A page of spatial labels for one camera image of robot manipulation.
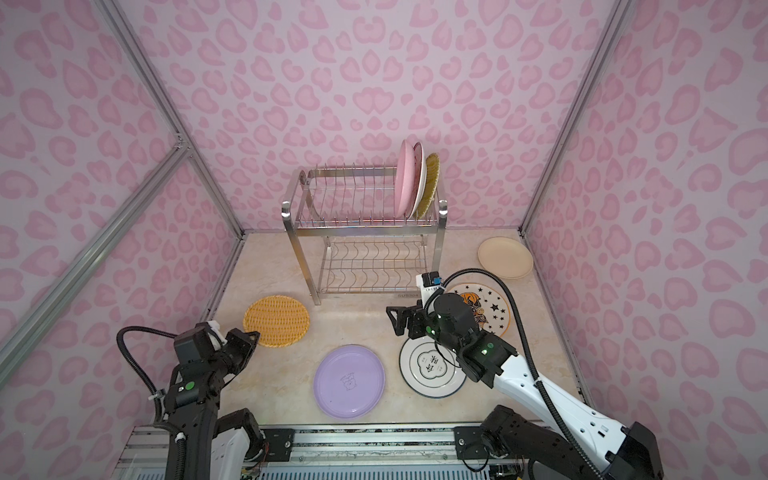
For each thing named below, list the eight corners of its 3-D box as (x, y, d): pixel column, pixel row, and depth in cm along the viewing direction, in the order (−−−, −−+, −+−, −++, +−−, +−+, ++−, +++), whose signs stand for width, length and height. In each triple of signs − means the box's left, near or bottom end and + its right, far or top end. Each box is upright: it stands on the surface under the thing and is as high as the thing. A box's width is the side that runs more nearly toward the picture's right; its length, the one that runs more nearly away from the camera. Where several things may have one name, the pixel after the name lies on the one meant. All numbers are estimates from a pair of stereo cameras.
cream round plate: (484, 279, 108) (485, 275, 106) (475, 242, 120) (476, 237, 118) (535, 279, 108) (538, 274, 106) (521, 242, 120) (524, 237, 117)
